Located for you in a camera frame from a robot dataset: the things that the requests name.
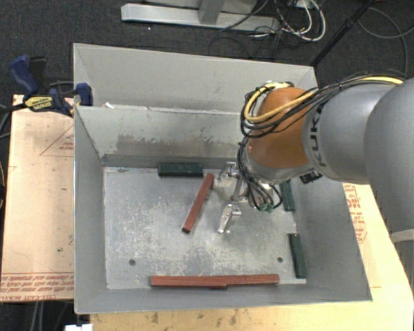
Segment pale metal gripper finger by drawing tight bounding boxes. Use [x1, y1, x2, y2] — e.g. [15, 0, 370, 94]
[217, 202, 243, 236]
[210, 160, 241, 196]

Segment brown cardboard board, red print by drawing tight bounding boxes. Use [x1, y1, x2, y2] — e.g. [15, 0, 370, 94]
[0, 93, 393, 323]

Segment black cylinder on white bracket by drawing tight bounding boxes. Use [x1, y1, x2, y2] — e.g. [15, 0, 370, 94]
[298, 169, 323, 185]

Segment dark green flat block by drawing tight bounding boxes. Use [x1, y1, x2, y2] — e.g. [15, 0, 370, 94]
[285, 232, 310, 280]
[278, 180, 297, 213]
[157, 160, 205, 179]

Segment red-brown flat block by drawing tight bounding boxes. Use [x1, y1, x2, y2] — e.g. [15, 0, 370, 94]
[220, 271, 281, 290]
[149, 273, 229, 292]
[181, 171, 216, 236]

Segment grey metal bin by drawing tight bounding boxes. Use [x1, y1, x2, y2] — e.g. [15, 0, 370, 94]
[59, 42, 386, 330]

